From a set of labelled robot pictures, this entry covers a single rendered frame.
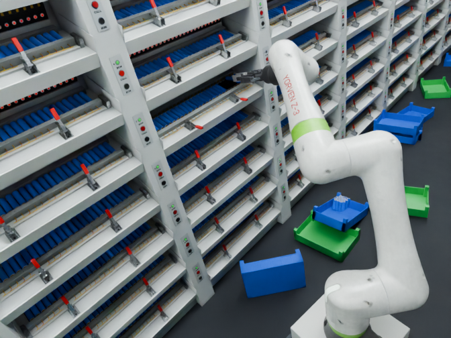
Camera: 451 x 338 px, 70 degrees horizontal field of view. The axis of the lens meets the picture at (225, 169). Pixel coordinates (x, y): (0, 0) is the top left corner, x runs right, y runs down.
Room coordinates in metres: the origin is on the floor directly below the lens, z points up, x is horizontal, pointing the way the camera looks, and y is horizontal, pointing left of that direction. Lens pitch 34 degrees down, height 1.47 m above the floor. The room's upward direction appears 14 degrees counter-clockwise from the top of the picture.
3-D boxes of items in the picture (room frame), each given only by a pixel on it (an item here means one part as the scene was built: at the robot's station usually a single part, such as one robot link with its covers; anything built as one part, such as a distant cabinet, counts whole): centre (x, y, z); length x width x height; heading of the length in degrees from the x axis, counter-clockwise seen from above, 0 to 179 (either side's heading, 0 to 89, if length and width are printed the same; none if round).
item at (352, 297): (0.55, -0.28, 0.52); 0.16 x 0.13 x 0.19; 87
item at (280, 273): (1.04, -0.11, 0.10); 0.30 x 0.08 x 0.20; 87
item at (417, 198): (1.40, -0.98, 0.04); 0.30 x 0.20 x 0.08; 56
